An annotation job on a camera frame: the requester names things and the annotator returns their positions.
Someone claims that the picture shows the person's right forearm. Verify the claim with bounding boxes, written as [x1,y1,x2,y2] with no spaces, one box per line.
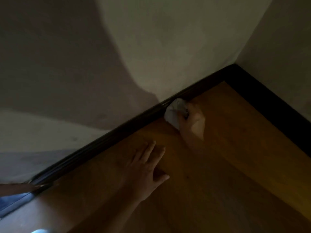
[184,138,280,233]

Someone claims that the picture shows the person's left forearm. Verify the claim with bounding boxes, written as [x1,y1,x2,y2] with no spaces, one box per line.
[68,189,146,233]

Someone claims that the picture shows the person's left hand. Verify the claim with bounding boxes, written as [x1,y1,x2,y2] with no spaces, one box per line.
[122,140,170,202]

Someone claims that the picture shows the person's right hand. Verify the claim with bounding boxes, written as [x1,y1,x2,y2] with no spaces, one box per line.
[179,98,206,146]

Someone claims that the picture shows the grey cleaning cloth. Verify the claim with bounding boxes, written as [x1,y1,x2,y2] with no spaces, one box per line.
[164,98,189,131]

